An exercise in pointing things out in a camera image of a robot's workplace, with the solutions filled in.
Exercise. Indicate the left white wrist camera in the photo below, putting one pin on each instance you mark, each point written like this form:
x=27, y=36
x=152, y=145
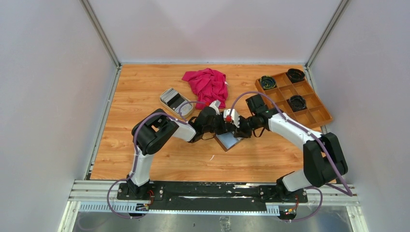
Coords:
x=214, y=105

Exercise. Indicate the stack of credit cards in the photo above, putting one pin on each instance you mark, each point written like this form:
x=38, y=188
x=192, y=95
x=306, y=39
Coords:
x=174, y=99

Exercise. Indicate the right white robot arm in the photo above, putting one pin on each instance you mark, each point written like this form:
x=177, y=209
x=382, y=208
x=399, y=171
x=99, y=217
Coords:
x=323, y=158

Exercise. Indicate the aluminium frame rail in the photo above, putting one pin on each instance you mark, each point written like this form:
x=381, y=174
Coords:
x=101, y=196

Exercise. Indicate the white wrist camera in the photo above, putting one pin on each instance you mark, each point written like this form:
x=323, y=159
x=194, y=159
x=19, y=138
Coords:
x=231, y=116
x=214, y=105

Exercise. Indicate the brown leather card holder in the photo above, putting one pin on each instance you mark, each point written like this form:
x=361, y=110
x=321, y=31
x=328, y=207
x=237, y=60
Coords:
x=227, y=140

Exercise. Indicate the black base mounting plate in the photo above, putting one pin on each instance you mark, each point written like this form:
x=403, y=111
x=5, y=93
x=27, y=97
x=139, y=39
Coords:
x=211, y=196

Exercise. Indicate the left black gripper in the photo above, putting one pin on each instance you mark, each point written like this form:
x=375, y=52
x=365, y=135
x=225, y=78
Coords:
x=222, y=129

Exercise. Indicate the brown wooden compartment tray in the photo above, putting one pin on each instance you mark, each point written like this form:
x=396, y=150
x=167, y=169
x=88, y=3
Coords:
x=293, y=95

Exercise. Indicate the crumpled pink cloth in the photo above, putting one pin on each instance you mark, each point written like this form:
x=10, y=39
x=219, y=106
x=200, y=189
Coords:
x=208, y=85

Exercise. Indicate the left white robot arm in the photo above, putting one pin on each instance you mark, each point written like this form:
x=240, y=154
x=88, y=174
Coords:
x=151, y=134

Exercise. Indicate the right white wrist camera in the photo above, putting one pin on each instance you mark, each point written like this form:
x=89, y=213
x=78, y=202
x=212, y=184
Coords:
x=231, y=116

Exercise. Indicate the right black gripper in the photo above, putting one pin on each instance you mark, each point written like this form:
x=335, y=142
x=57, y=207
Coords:
x=240, y=132

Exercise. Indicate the beige card tray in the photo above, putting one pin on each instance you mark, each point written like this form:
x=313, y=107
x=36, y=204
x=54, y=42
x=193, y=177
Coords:
x=176, y=104

